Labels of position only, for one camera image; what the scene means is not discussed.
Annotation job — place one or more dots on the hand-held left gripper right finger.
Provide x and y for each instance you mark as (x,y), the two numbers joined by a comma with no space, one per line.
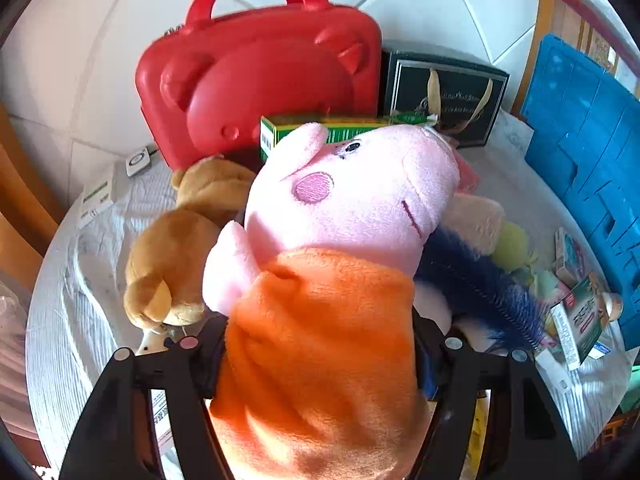
(429,375)

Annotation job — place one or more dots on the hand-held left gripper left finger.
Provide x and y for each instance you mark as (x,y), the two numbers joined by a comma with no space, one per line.
(200,360)

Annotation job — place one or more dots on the pink pig plush orange outfit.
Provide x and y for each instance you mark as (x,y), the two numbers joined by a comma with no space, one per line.
(320,320)

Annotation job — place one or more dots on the white barcode box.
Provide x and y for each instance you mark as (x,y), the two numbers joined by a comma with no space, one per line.
(162,425)

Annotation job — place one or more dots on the blue feathery plush toy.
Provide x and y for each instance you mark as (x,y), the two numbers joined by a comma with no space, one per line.
(480,280)

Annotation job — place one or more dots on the brown teddy bear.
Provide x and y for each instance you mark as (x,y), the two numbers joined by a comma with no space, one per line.
(170,240)

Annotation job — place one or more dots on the white printed box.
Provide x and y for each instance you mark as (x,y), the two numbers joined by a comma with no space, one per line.
(566,342)

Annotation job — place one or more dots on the light green plush ball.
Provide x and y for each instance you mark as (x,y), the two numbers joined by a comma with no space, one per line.
(512,247)

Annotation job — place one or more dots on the pale beige plush toy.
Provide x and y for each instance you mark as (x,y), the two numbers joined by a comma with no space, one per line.
(477,215)

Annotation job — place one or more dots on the green white medicine box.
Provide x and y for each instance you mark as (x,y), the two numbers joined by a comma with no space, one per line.
(592,305)

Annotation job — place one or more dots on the small pastel box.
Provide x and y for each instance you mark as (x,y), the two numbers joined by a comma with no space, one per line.
(567,255)

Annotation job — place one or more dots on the white green-striped box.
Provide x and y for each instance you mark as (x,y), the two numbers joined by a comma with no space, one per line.
(97,200)

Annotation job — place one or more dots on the small white device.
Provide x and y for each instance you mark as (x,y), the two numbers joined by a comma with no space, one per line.
(137,161)

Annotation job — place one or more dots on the long green box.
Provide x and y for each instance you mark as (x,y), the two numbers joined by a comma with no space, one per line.
(350,127)

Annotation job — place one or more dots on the blue plastic crate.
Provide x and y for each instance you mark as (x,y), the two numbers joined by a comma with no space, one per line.
(575,135)

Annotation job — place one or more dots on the dark green gift box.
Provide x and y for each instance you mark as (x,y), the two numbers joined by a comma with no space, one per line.
(450,85)

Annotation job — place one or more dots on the red plastic carry case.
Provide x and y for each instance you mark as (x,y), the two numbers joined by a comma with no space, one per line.
(260,75)

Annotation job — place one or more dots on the wooden frame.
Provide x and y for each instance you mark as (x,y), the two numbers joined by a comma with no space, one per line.
(25,200)

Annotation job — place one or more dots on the white metal rail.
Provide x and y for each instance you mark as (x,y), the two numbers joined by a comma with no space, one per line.
(590,15)

